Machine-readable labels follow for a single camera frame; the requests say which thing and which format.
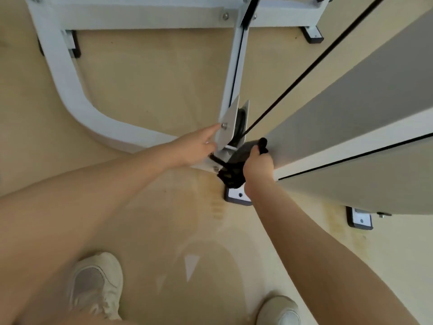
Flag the person's left forearm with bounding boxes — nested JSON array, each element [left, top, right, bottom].
[[0, 144, 183, 325]]

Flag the white gym machine frame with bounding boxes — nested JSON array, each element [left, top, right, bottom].
[[23, 0, 433, 231]]

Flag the person's right forearm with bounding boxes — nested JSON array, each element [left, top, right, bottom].
[[245, 179, 420, 325]]

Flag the person's right hand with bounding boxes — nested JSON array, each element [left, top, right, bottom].
[[242, 147, 275, 199]]

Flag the dark grey cleaning cloth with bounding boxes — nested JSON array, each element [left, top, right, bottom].
[[209, 137, 270, 189]]

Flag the person's left hand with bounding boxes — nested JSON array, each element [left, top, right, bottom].
[[169, 123, 221, 169]]

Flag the black steel machine cable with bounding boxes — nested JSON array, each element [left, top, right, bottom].
[[238, 0, 388, 141]]

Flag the white sneaker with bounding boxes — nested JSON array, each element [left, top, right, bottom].
[[255, 296, 302, 325], [66, 252, 124, 322]]

